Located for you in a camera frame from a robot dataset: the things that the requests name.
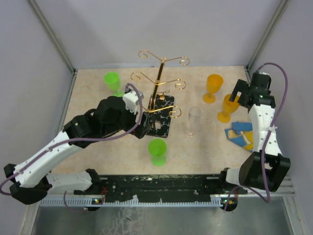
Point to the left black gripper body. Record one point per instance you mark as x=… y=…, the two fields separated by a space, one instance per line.
x=139 y=131

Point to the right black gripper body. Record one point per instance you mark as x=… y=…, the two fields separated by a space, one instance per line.
x=243 y=87

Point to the green plastic wine glass front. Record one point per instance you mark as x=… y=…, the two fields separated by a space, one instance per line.
x=157 y=149

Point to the green plastic wine glass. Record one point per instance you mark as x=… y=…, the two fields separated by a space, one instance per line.
x=157 y=149
x=112 y=81

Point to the clear wine glass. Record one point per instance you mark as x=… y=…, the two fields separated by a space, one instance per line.
x=192 y=125

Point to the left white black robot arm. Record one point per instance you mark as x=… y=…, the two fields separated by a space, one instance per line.
x=32 y=180

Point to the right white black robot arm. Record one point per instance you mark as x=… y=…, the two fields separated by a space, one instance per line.
x=266 y=167

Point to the orange plastic wine glass right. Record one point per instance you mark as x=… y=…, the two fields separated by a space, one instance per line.
x=228 y=107

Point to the orange plastic wine glass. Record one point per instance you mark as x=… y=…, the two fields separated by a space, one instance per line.
x=213 y=85
x=228 y=107

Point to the orange plastic wine glass back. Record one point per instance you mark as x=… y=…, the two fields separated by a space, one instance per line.
x=213 y=85

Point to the gold wine glass rack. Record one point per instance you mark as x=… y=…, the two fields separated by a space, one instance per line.
x=161 y=108

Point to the green plastic wine glass back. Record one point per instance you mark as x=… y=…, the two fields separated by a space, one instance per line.
x=112 y=81

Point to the blue yellow picture board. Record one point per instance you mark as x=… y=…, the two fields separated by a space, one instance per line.
x=241 y=134

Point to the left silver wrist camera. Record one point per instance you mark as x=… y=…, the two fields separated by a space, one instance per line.
x=131 y=101

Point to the black mounting rail base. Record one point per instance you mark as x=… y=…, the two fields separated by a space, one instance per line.
x=172 y=188

